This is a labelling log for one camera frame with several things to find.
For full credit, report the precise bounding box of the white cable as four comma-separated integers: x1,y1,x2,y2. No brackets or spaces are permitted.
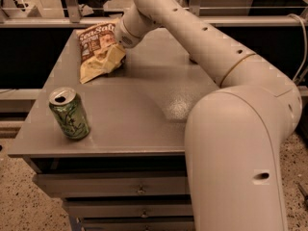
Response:
287,13,308,83

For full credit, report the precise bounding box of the green tea can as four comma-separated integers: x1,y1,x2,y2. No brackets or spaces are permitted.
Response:
49,87,90,140

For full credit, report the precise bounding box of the metal railing with glass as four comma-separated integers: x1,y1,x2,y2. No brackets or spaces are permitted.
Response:
1,0,307,28

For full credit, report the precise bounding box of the brown sea salt chip bag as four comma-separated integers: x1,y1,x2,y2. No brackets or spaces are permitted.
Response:
76,19,126,84

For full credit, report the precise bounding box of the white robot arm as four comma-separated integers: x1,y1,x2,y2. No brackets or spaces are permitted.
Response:
115,0,302,231

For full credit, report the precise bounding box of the grey drawer cabinet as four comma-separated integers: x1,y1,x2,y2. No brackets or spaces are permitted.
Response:
9,29,217,231

